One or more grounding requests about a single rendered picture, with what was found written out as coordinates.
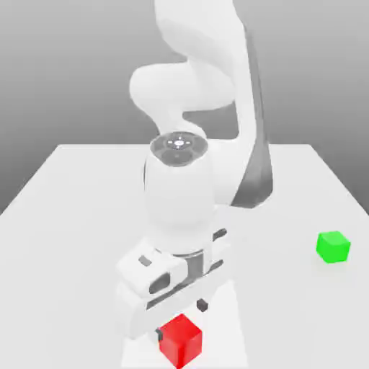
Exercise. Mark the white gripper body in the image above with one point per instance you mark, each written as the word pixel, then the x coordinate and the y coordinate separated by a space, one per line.
pixel 161 312

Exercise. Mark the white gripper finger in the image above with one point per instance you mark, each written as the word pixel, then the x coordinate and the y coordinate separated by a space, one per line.
pixel 202 305
pixel 158 335

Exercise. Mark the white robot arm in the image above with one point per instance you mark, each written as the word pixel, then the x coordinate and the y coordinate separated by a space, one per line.
pixel 178 196

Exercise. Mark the small red cube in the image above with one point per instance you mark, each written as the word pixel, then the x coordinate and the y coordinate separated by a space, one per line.
pixel 180 340

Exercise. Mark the small green cube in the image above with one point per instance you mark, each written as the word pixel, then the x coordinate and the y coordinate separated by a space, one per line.
pixel 333 247

